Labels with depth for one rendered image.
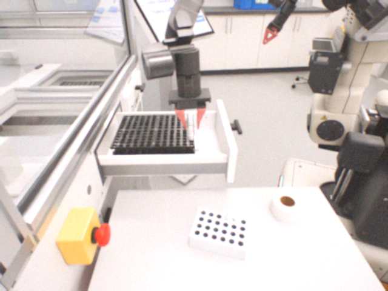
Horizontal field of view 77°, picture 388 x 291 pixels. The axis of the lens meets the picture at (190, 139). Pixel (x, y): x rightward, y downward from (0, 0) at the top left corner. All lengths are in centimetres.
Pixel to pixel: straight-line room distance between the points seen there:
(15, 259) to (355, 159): 110
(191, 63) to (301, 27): 370
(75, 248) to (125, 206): 24
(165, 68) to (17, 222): 37
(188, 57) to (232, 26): 327
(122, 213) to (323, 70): 86
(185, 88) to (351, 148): 76
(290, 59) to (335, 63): 321
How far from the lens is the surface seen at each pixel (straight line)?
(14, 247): 40
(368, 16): 93
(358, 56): 112
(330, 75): 108
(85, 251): 49
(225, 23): 377
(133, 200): 70
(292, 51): 424
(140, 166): 63
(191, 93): 58
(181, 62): 56
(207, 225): 59
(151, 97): 252
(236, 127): 71
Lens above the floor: 126
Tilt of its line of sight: 33 degrees down
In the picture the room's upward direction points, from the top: straight up
